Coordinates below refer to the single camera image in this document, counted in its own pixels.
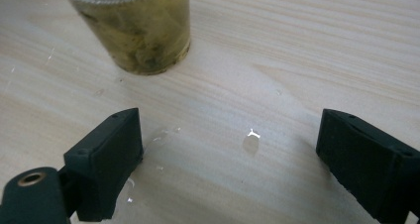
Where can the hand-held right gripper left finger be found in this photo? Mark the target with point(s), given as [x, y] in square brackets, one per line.
[105, 161]

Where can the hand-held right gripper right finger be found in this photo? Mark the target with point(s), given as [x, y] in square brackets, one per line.
[366, 166]

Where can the clear plastic cup with tea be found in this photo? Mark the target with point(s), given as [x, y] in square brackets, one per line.
[137, 29]

